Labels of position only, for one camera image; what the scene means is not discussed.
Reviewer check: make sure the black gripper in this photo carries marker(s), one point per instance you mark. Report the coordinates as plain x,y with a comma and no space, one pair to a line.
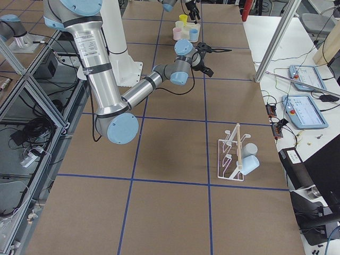
201,56
191,4

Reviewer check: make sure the yellow plastic cup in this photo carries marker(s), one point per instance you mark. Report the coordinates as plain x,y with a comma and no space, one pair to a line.
183,18

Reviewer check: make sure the grey translucent plastic cup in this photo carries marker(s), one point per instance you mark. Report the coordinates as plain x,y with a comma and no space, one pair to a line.
248,150

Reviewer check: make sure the light blue plastic cup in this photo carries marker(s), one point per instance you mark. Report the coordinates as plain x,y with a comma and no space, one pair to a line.
249,164

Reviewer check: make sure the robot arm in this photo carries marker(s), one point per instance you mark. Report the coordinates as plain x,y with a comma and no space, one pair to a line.
97,29
169,4

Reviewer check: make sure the pale green plastic cup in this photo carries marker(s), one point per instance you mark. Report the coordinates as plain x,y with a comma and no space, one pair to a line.
179,24

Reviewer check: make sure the pink plastic cup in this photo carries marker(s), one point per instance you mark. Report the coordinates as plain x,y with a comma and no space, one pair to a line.
177,33

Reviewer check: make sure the white plastic tray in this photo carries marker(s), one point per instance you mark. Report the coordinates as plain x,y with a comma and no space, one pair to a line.
187,27

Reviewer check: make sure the blue teach pendant near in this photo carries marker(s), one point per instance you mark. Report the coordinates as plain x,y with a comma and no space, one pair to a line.
303,112

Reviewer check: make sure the blue teach pendant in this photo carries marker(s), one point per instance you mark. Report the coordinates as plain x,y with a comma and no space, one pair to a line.
303,112
307,74

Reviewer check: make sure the blue teach pendant far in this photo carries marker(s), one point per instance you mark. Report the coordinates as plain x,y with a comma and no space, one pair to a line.
307,74

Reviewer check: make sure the brown paper table mat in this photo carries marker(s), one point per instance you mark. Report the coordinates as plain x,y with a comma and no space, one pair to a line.
160,193

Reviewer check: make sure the metal rod with stand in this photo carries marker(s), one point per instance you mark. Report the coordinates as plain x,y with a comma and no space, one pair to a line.
304,84

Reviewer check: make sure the grey office chair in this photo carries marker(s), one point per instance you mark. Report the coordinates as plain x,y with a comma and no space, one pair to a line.
317,26

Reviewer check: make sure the black power supply box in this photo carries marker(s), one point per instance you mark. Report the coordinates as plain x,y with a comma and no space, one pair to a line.
297,175

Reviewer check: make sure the black computer monitor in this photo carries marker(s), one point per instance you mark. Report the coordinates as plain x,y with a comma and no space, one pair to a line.
316,222

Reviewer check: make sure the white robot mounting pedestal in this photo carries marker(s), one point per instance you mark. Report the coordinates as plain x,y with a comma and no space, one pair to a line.
127,72

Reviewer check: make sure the white wire cup rack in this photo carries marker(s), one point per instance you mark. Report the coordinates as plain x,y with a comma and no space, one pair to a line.
229,159

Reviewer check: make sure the aluminium frame post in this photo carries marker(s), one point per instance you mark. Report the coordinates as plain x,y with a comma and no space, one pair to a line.
277,37

